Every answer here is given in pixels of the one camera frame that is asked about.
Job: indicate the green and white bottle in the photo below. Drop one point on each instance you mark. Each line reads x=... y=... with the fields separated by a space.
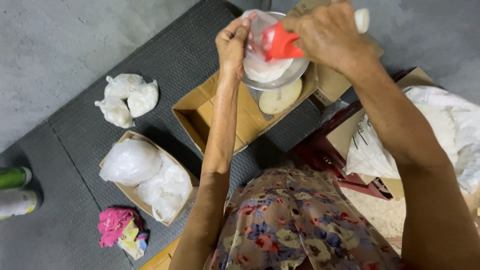
x=13 y=178

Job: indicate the round metal bowl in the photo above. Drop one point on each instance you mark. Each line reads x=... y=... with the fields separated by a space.
x=292 y=77

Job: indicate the person's left hand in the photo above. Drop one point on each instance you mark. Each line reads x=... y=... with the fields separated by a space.
x=230 y=52

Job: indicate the pink and yellow cloth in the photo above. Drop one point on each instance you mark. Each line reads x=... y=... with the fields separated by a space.
x=118 y=228

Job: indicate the open cardboard box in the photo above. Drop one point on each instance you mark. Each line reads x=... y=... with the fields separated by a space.
x=195 y=112

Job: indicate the yellow wooden board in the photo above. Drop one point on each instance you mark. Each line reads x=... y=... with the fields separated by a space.
x=161 y=258

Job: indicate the white bottle with green band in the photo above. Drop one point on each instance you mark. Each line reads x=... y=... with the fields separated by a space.
x=17 y=203

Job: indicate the filled tied white bag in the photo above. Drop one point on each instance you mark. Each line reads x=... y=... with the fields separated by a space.
x=143 y=100
x=114 y=111
x=123 y=85

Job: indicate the clear plastic bag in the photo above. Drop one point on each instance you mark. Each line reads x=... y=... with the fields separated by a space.
x=262 y=67

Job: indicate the large white sack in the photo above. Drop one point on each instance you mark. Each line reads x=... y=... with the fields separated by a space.
x=442 y=123

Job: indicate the bundle of clear plastic bags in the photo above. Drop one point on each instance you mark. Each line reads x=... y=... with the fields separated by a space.
x=129 y=163
x=167 y=191

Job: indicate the kitchen scale with cream dial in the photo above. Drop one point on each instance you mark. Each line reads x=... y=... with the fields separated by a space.
x=279 y=99

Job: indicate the person's right fingers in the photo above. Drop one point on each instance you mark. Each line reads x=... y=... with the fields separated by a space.
x=298 y=28

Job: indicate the person's floral clothing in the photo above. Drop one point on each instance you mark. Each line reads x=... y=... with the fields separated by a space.
x=300 y=225

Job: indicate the large black rubber mat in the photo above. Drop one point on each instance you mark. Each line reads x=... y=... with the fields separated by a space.
x=168 y=56

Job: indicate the cardboard box with sack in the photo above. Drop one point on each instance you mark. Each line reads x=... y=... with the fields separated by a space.
x=343 y=135

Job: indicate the person's right hand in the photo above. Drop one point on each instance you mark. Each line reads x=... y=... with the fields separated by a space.
x=333 y=37

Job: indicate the red plastic stool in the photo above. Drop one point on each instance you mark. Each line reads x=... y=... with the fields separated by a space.
x=326 y=153

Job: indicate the small cardboard box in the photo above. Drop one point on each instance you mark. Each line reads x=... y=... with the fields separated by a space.
x=129 y=191

